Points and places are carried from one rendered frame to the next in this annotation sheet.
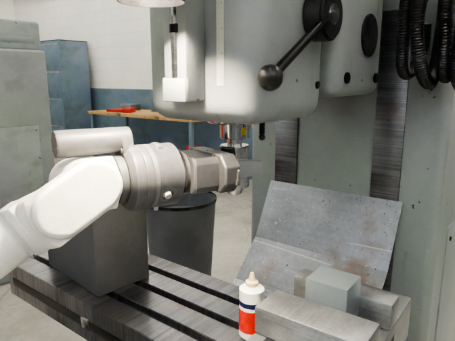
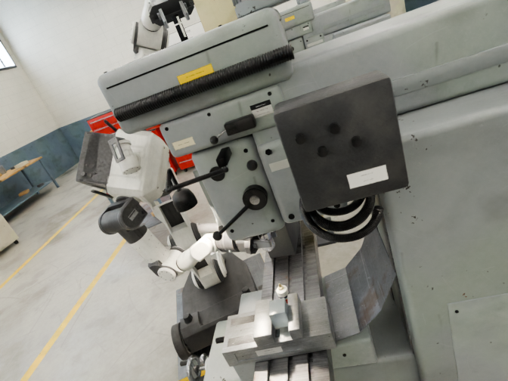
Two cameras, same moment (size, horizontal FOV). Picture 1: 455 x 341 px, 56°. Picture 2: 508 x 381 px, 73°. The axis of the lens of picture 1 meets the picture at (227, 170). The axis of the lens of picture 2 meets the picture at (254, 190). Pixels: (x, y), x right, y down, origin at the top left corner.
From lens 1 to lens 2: 1.09 m
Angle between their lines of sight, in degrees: 64
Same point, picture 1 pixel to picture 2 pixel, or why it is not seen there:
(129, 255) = (281, 244)
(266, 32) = (221, 214)
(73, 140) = (202, 229)
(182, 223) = not seen: hidden behind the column
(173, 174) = (228, 245)
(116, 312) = (267, 269)
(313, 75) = (267, 217)
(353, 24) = (288, 190)
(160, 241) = not seen: hidden behind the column
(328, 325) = (258, 323)
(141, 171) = (218, 243)
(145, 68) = not seen: outside the picture
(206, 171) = (241, 246)
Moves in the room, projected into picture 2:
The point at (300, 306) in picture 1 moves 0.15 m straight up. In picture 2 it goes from (264, 310) to (249, 275)
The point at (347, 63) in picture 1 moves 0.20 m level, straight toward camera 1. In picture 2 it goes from (290, 209) to (225, 240)
